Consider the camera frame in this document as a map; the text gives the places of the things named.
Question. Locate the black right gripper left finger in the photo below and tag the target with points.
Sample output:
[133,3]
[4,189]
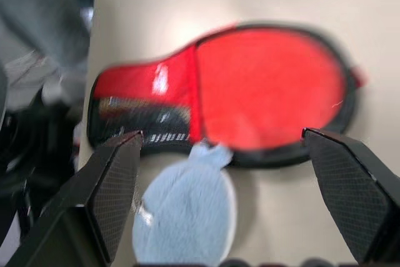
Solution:
[103,192]

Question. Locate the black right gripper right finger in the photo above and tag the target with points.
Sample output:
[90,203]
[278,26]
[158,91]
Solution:
[350,185]

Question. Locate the fluffy pale blue plush charm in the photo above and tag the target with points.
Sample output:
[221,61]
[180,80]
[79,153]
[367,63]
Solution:
[184,204]

